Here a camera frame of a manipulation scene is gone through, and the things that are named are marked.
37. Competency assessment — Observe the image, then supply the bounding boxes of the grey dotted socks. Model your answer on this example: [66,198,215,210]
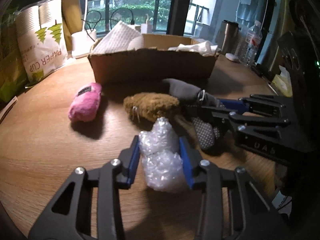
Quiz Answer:
[161,79,226,153]

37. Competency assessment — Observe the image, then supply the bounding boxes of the clear bubble wrap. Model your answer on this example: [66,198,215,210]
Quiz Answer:
[139,117,187,193]

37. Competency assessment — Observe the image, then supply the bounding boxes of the brown fuzzy plush toy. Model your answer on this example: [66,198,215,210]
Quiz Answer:
[123,92,180,122]

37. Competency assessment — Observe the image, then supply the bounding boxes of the pink plush toy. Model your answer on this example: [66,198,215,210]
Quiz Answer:
[68,82,102,123]

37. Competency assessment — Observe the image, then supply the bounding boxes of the white paper towel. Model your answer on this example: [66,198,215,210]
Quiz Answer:
[90,21,142,55]

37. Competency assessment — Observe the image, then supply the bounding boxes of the small white case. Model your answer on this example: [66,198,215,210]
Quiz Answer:
[225,53,239,62]

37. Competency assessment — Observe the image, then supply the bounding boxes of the clear water bottle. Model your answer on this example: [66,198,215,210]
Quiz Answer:
[240,20,263,66]

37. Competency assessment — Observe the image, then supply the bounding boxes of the steel thermos mug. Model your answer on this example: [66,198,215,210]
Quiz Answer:
[215,20,239,55]

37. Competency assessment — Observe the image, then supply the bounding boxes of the hanging blue towel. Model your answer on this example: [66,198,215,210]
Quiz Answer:
[235,0,264,27]

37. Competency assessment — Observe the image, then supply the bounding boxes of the brown cardboard box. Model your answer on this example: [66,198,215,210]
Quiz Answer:
[88,34,219,85]

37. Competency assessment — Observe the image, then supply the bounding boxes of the small white folding knife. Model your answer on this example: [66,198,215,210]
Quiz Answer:
[0,96,17,124]

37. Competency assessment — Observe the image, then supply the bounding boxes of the green yellow cup pack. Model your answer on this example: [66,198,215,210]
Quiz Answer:
[1,8,28,103]

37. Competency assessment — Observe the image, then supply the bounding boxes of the white desk lamp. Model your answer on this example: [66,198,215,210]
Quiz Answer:
[71,0,97,59]

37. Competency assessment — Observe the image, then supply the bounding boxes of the black balcony railing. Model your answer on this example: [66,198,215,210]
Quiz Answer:
[87,0,210,36]

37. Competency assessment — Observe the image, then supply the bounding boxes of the white paper cup pack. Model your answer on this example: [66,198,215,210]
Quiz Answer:
[15,0,68,85]

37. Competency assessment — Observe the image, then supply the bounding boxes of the dark curtain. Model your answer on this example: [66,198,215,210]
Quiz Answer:
[61,0,82,51]

